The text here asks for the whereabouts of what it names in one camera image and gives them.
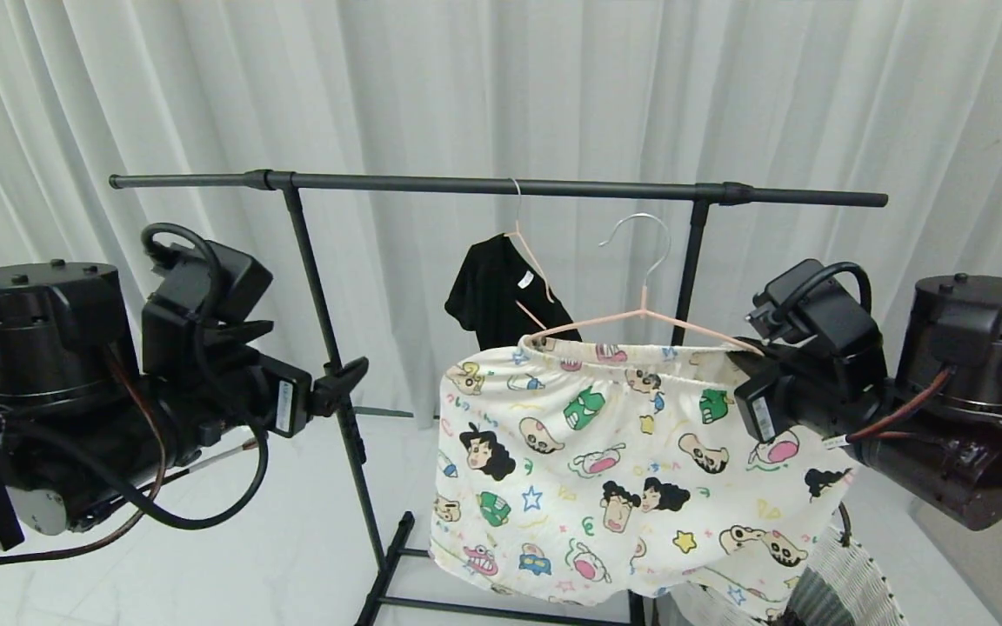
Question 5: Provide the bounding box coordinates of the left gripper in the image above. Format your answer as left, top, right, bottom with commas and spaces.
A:
12, 319, 371, 533

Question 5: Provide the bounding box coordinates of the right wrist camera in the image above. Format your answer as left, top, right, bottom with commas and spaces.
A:
743, 258, 891, 394

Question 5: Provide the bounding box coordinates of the cream printed garment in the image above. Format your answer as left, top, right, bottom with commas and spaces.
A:
429, 336, 860, 623

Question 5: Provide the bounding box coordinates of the black garment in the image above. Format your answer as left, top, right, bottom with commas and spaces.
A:
444, 233, 584, 352

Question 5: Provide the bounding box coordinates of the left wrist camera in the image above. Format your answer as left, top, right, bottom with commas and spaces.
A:
139, 238, 275, 385

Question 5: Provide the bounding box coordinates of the white laundry basket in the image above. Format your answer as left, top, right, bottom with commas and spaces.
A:
665, 503, 907, 626

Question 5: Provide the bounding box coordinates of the black clothes rack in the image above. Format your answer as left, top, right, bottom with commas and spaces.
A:
110, 170, 889, 626

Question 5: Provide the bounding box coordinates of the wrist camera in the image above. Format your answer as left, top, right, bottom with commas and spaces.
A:
139, 238, 275, 385
743, 258, 891, 394

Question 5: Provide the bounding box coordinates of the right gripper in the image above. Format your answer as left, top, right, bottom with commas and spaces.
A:
732, 350, 1002, 533

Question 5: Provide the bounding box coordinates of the pink clothes hanger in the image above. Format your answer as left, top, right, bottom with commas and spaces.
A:
522, 212, 765, 358
505, 180, 559, 332

